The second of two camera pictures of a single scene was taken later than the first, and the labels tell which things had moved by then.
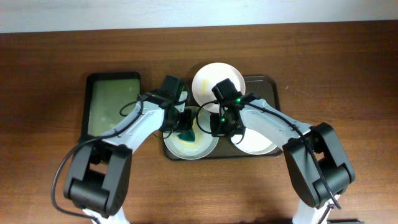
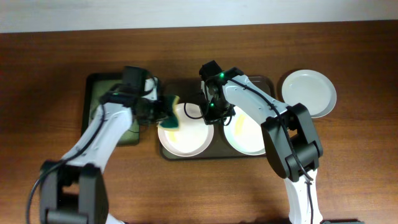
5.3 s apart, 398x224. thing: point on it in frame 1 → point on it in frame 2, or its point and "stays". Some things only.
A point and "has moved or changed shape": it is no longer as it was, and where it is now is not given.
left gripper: [188, 124] → [161, 114]
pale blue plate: [204, 142] → [313, 88]
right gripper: [216, 130] → [211, 119]
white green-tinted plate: [252, 142] stays
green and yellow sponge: [188, 135] has moved or changed shape
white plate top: [207, 76] has moved or changed shape
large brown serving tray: [265, 87] stays
